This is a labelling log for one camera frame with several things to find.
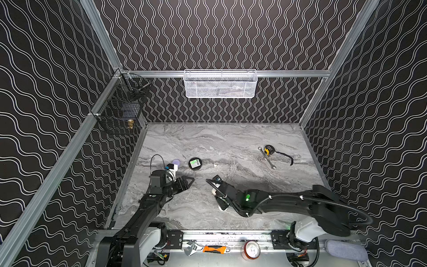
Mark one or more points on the yellow black tape measure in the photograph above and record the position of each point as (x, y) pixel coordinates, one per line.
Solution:
(270, 150)

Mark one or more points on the purple earbud charging case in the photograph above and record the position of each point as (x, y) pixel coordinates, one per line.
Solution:
(176, 162)

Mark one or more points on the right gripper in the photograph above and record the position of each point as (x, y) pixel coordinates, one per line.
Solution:
(219, 202)

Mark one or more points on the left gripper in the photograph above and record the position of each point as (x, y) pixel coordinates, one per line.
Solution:
(178, 185)

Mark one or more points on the black round digital timer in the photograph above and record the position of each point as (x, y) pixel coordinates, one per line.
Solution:
(195, 163)

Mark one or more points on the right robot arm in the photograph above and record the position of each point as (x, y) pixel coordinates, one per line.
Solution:
(325, 212)

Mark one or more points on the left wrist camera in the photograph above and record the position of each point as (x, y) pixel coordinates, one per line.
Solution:
(171, 170)

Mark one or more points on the soda can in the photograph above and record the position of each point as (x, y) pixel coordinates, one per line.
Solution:
(250, 250)

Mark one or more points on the orange handled tool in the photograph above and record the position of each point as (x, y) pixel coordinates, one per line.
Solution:
(216, 249)

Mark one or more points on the white wire mesh basket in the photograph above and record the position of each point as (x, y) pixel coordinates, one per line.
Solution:
(220, 84)

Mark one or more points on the grey cloth roll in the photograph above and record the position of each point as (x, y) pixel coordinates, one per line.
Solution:
(346, 250)

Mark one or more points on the silver combination wrench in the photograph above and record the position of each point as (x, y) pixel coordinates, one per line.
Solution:
(267, 158)

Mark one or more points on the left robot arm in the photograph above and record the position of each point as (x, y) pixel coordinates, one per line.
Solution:
(131, 245)

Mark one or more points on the adjustable wrench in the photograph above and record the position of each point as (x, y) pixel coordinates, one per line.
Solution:
(192, 248)

